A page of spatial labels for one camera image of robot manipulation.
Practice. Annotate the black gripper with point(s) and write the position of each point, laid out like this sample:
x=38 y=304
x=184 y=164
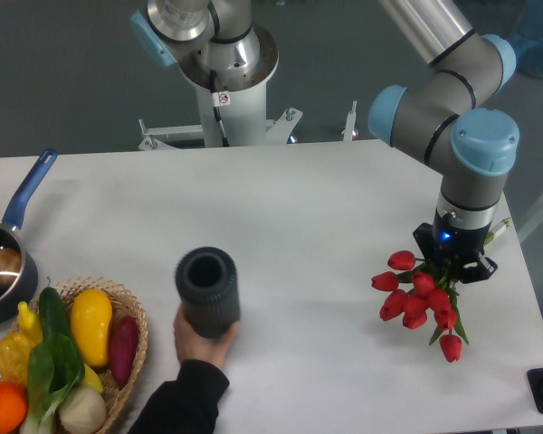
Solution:
x=458 y=235

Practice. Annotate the red tulip bouquet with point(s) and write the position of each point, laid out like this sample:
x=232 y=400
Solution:
x=418 y=290

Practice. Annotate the dark grey ribbed vase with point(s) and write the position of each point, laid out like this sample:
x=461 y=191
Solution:
x=206 y=281

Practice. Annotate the black sleeved forearm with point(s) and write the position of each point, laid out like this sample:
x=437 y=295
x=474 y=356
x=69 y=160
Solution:
x=189 y=404

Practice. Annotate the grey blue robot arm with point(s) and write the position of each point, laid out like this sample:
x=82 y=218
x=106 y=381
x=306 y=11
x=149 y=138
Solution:
x=442 y=125

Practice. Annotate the person's hand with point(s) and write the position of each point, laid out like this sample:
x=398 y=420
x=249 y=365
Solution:
x=192 y=347

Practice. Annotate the blue object top right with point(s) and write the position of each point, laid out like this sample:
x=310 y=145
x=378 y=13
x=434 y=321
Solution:
x=527 y=39

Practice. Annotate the woven wicker basket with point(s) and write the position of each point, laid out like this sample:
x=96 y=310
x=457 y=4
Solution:
x=124 y=303

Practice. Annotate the purple sweet potato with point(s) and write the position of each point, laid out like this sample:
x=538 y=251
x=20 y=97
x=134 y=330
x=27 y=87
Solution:
x=123 y=348

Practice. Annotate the large yellow squash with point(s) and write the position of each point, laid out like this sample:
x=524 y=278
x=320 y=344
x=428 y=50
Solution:
x=91 y=315

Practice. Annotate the beige onion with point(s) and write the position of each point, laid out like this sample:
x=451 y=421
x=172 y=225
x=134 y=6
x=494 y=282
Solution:
x=83 y=411

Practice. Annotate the dark green cucumber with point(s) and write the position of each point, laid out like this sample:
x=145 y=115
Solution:
x=52 y=313

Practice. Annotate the green bok choy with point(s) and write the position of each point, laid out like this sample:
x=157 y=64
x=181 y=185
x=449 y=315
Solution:
x=54 y=368

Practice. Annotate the small yellow squash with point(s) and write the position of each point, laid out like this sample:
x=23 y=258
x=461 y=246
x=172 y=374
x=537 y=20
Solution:
x=29 y=323

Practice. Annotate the yellow bell pepper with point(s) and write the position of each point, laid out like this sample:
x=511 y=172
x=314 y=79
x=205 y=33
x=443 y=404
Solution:
x=15 y=349

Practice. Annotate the brown patty in pan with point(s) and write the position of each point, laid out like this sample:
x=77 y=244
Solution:
x=10 y=266

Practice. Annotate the orange fruit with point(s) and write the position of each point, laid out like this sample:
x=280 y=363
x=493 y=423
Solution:
x=13 y=406

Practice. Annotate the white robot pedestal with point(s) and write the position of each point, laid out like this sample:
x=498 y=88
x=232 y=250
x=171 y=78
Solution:
x=230 y=82

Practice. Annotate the blue handled saucepan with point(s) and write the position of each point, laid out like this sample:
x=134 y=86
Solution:
x=24 y=287

